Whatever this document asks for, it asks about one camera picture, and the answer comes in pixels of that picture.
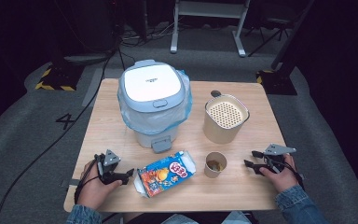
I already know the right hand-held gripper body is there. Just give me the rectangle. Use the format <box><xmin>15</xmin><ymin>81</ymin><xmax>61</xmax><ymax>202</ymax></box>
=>
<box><xmin>263</xmin><ymin>143</ymin><xmax>296</xmax><ymax>174</ymax></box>

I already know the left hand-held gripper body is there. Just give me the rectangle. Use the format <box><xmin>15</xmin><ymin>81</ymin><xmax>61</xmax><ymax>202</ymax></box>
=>
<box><xmin>94</xmin><ymin>149</ymin><xmax>124</xmax><ymax>186</ymax></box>

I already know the blue snack box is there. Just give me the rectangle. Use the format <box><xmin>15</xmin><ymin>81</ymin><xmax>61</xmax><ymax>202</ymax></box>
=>
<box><xmin>132</xmin><ymin>150</ymin><xmax>198</xmax><ymax>199</ymax></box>

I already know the beige strainer canister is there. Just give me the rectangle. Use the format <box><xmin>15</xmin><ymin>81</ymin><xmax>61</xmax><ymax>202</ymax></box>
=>
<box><xmin>202</xmin><ymin>93</ymin><xmax>251</xmax><ymax>145</ymax></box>

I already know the brown paper cup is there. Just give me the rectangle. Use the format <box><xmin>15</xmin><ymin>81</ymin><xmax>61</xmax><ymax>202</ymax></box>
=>
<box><xmin>203</xmin><ymin>151</ymin><xmax>228</xmax><ymax>179</ymax></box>

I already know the white and blue pedal bin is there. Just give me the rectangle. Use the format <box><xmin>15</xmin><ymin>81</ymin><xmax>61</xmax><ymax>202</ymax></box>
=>
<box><xmin>117</xmin><ymin>59</ymin><xmax>188</xmax><ymax>154</ymax></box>

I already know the person's right hand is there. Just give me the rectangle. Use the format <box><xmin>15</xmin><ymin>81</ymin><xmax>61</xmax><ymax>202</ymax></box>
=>
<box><xmin>258</xmin><ymin>154</ymin><xmax>299</xmax><ymax>194</ymax></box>

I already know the person's left hand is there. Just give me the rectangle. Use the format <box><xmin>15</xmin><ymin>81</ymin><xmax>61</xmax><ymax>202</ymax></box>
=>
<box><xmin>77</xmin><ymin>160</ymin><xmax>123</xmax><ymax>211</ymax></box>

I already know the grey tape piece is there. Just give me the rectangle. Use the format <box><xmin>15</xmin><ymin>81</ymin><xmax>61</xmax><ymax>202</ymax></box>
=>
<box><xmin>60</xmin><ymin>178</ymin><xmax>82</xmax><ymax>189</ymax></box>

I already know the blue plastic bin liner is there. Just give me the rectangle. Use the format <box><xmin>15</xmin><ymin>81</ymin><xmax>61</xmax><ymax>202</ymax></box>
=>
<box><xmin>117</xmin><ymin>69</ymin><xmax>194</xmax><ymax>135</ymax></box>

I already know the black tripod stand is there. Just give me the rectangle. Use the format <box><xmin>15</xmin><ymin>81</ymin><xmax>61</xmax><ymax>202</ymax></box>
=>
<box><xmin>245</xmin><ymin>16</ymin><xmax>294</xmax><ymax>58</ymax></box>

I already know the left hand-held gripper cable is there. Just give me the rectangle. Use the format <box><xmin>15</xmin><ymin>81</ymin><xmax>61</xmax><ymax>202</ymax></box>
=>
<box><xmin>74</xmin><ymin>158</ymin><xmax>104</xmax><ymax>205</ymax></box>

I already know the hand-held gripper cable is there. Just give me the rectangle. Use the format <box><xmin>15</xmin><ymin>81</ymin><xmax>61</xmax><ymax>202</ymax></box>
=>
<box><xmin>279</xmin><ymin>159</ymin><xmax>306</xmax><ymax>191</ymax></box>
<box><xmin>74</xmin><ymin>158</ymin><xmax>104</xmax><ymax>205</ymax></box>

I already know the right hand-held gripper cable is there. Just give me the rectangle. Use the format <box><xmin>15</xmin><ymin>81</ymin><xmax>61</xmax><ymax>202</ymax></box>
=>
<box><xmin>279</xmin><ymin>159</ymin><xmax>306</xmax><ymax>191</ymax></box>

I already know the long black floor cable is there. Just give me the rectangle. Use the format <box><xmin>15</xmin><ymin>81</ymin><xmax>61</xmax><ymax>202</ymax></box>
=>
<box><xmin>0</xmin><ymin>46</ymin><xmax>119</xmax><ymax>224</ymax></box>

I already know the tangle of floor cables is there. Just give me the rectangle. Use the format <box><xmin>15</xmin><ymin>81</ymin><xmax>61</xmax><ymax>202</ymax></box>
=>
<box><xmin>120</xmin><ymin>18</ymin><xmax>182</xmax><ymax>49</ymax></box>

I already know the white desk frame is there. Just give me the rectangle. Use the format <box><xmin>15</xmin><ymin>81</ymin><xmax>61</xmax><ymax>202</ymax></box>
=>
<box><xmin>170</xmin><ymin>0</ymin><xmax>252</xmax><ymax>58</ymax></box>

